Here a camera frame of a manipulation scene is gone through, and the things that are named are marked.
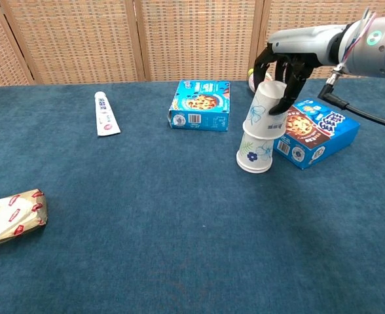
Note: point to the light blue cookie box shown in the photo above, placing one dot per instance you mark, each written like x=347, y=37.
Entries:
x=200, y=108

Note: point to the blue brown cookie box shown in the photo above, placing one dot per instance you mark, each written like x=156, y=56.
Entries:
x=323, y=131

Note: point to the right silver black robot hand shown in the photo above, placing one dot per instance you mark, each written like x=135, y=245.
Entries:
x=304, y=42

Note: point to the blue felt table cloth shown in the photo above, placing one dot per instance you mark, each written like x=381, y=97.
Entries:
x=163, y=212

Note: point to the green capped drink bottle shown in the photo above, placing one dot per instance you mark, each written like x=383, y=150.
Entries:
x=250, y=78

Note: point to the gold red printed snack pack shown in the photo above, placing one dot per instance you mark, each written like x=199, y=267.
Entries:
x=12, y=216

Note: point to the white floral paper cup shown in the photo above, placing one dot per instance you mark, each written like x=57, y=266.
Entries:
x=254, y=171
x=254, y=150
x=261, y=114

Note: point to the white toothpaste tube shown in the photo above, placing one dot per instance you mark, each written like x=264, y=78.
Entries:
x=105, y=114

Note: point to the wicker folding screen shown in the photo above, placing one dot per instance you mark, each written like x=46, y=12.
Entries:
x=192, y=39

